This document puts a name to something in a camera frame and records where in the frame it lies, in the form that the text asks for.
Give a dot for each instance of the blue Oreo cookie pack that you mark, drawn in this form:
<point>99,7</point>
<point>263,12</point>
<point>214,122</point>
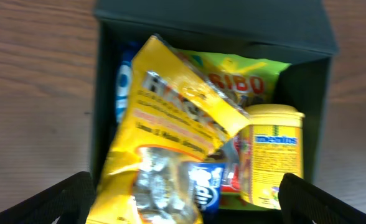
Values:
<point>124,78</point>

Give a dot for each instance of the Haribo worms candy bag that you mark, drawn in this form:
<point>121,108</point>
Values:
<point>247,82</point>

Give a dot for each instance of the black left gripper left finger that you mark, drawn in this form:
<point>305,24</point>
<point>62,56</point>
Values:
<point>68,201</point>

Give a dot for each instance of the yellow snack bag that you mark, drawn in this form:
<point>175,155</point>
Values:
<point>175,118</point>

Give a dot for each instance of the dark green box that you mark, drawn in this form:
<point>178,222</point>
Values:
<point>293,31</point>

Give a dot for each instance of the yellow Mentos bottle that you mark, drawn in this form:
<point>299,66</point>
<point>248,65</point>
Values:
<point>271,146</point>

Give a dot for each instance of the small blue candy box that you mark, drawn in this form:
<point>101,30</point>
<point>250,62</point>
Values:
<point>207,178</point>

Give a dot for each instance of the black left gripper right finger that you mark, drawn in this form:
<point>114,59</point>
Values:
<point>302,202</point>

